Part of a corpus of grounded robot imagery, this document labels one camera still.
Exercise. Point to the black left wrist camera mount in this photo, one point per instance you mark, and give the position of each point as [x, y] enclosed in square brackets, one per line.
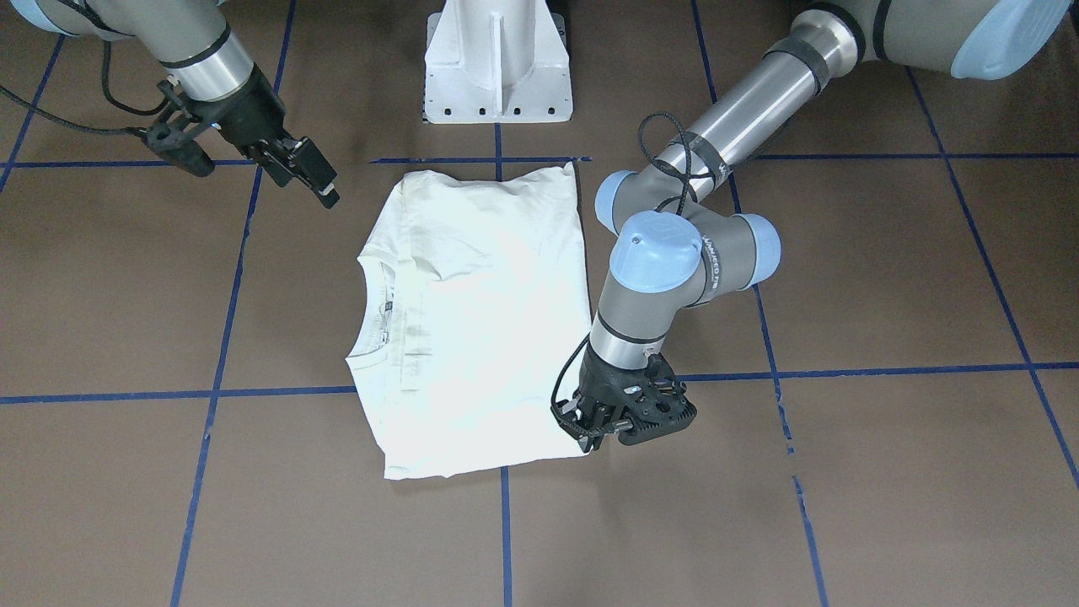
[654, 401]

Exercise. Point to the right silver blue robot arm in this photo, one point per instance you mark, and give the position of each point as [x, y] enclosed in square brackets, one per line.
[212, 83]

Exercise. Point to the cream long-sleeve cat shirt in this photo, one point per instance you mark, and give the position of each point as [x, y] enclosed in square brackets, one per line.
[476, 294]

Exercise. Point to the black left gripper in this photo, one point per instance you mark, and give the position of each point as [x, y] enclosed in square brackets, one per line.
[600, 380]

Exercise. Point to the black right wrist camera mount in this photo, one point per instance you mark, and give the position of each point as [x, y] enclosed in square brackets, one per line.
[172, 135]

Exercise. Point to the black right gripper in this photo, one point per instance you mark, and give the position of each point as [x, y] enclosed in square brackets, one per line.
[249, 115]

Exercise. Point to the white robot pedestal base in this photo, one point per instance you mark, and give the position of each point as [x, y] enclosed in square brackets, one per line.
[496, 62]

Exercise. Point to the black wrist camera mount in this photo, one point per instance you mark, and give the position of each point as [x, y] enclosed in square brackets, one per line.
[172, 135]
[654, 401]

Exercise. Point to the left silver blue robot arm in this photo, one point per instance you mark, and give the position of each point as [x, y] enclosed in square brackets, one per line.
[673, 253]

